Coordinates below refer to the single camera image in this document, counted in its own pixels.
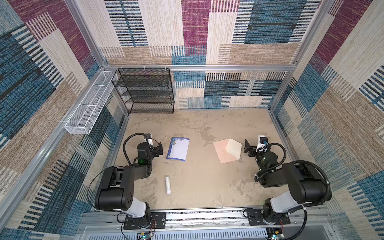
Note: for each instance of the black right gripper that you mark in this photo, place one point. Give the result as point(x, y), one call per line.
point(249, 147)

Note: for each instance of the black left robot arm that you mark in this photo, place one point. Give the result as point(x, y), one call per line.
point(116, 189)

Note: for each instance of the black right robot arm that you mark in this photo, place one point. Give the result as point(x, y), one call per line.
point(308, 185)

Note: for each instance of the white glue stick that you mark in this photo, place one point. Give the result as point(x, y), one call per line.
point(168, 185)

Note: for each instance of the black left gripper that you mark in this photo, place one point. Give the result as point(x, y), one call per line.
point(157, 148)

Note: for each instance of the pink envelope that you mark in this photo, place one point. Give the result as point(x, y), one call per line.
point(228, 150)

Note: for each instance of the white wire mesh basket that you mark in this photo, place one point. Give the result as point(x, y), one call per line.
point(87, 112)

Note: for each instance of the blue floral letter paper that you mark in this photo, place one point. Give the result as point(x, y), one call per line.
point(178, 149)

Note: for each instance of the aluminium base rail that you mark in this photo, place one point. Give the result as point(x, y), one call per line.
point(209, 224)

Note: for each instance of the black wire shelf rack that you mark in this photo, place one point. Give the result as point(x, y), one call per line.
point(145, 91)

